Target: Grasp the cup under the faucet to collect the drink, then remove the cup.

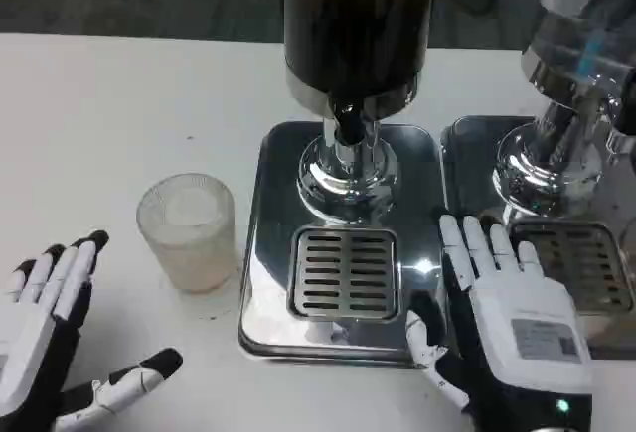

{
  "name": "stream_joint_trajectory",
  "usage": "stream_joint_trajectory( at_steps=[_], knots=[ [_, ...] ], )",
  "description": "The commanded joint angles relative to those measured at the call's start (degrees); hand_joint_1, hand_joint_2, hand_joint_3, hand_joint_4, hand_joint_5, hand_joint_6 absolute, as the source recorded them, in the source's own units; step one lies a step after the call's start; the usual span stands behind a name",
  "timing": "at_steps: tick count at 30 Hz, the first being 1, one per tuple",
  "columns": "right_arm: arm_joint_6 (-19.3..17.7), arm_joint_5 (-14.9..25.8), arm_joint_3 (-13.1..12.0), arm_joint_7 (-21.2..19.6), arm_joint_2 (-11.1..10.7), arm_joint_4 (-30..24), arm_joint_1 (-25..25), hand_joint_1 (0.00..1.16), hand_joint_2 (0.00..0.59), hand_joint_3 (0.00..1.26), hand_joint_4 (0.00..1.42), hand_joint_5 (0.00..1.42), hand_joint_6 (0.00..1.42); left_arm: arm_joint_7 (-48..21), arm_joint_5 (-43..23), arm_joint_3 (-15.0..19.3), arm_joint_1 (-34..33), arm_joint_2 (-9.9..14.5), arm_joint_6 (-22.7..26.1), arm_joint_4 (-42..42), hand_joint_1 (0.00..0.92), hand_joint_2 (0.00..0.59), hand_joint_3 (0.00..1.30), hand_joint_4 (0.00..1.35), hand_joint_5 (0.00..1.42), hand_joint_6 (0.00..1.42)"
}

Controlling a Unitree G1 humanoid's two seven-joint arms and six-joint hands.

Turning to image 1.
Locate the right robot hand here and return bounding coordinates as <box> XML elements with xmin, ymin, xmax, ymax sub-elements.
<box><xmin>405</xmin><ymin>214</ymin><xmax>594</xmax><ymax>432</ymax></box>

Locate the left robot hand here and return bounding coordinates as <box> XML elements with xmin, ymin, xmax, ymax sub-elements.
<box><xmin>0</xmin><ymin>229</ymin><xmax>185</xmax><ymax>432</ymax></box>

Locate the black dispenser tap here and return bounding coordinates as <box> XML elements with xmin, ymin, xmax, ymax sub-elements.
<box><xmin>328</xmin><ymin>98</ymin><xmax>372</xmax><ymax>147</ymax></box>

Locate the clear ribbed glass cup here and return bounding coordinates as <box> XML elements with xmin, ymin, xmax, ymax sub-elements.
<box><xmin>135</xmin><ymin>172</ymin><xmax>238</xmax><ymax>295</ymax></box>

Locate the clear drink dispenser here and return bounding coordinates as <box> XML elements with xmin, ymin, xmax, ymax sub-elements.
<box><xmin>491</xmin><ymin>0</ymin><xmax>636</xmax><ymax>227</ymax></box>

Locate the steel drip tray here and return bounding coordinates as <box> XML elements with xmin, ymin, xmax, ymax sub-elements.
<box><xmin>237</xmin><ymin>120</ymin><xmax>451</xmax><ymax>369</ymax></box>
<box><xmin>439</xmin><ymin>114</ymin><xmax>636</xmax><ymax>361</ymax></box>

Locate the dark drink dispenser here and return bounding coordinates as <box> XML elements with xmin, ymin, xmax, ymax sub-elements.
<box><xmin>281</xmin><ymin>0</ymin><xmax>443</xmax><ymax>226</ymax></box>

